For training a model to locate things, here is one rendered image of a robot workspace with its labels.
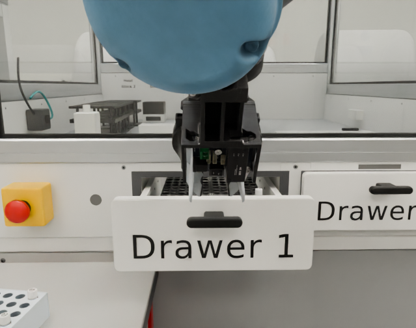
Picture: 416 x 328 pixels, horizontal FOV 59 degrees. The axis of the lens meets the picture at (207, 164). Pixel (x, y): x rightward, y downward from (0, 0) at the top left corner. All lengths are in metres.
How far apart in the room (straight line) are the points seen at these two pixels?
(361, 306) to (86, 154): 0.63
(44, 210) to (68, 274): 0.12
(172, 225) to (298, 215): 0.18
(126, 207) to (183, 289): 0.31
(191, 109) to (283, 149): 0.36
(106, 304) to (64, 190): 0.24
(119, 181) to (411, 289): 0.63
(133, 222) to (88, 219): 0.21
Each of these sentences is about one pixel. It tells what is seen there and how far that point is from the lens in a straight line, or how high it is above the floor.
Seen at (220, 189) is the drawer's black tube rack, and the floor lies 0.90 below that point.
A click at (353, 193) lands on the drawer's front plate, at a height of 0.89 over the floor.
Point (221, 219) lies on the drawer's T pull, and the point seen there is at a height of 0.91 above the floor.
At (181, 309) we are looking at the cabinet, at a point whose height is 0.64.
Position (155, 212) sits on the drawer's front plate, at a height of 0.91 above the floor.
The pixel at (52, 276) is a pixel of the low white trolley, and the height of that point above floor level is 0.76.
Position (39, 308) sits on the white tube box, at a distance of 0.59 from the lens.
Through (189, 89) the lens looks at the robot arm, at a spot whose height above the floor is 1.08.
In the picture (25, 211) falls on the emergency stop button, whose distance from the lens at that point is 0.70.
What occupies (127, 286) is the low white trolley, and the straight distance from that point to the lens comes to 0.66.
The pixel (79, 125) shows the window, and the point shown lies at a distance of 0.72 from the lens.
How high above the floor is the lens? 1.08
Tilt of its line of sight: 12 degrees down
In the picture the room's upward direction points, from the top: straight up
